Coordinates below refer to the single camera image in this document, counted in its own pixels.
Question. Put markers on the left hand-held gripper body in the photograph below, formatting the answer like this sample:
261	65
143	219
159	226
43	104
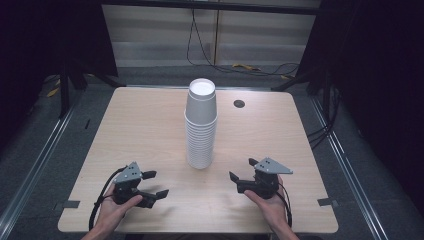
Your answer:
126	193

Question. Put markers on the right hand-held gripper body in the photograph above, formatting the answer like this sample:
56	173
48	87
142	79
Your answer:
263	183

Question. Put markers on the person's left hand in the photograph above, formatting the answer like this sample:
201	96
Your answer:
111	211

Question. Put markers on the grey tape strip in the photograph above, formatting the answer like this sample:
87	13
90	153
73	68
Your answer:
327	201
71	204

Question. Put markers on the dark curtain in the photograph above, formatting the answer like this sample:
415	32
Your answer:
40	50
383	83

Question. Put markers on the stack of white paper cups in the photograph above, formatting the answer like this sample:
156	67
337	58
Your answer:
200	150

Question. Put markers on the black horizontal frame bar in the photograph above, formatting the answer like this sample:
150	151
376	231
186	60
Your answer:
213	6

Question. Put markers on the person's right hand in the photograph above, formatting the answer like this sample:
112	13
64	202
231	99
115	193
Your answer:
271	208

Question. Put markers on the black metal stand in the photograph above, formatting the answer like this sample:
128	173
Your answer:
64	93
300	80

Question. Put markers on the round dark table grommet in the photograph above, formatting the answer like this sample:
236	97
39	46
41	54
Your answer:
239	103

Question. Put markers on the yellow floor tape scrap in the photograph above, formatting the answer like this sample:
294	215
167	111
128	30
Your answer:
52	92
246	66

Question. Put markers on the metal floor rail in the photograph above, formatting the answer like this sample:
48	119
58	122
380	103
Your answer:
346	166
36	166

